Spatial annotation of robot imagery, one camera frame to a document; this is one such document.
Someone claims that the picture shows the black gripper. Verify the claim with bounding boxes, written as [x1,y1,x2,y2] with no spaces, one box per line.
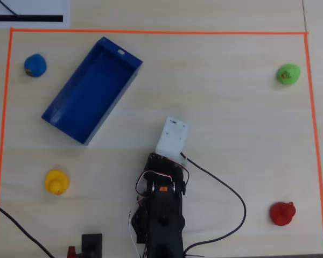
[145,152,186,180]

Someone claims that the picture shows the white paper sheet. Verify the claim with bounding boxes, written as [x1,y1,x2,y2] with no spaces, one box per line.
[0,0,71,28]

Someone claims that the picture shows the red rubber duck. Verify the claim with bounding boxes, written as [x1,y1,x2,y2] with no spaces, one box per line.
[270,202,297,227]

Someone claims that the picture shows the black table clamp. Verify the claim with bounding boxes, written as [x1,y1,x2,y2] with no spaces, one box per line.
[81,233,103,258]

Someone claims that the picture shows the orange tape strip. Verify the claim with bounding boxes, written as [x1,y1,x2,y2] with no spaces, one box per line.
[0,27,14,251]
[10,27,310,36]
[303,33,323,255]

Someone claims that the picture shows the blue rectangular plastic box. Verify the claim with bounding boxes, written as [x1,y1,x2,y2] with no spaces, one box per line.
[41,36,144,146]

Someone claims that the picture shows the yellow rubber duck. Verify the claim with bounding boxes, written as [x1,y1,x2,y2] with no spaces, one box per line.
[44,169,70,196]

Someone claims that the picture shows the blue rubber duck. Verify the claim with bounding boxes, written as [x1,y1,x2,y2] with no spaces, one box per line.
[23,53,47,78]

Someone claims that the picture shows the black camera cable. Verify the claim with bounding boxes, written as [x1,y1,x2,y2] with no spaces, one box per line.
[180,152,247,258]

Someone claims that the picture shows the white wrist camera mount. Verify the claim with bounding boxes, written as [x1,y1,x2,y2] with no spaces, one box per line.
[155,116,190,164]

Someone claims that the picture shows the red white servo wire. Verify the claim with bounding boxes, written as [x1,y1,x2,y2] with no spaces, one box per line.
[135,169,191,198]

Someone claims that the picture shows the thin black cable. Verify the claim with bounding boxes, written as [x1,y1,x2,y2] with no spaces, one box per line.
[0,0,21,17]

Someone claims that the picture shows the green rubber duck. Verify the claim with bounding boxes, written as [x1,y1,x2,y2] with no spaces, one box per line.
[276,63,301,86]

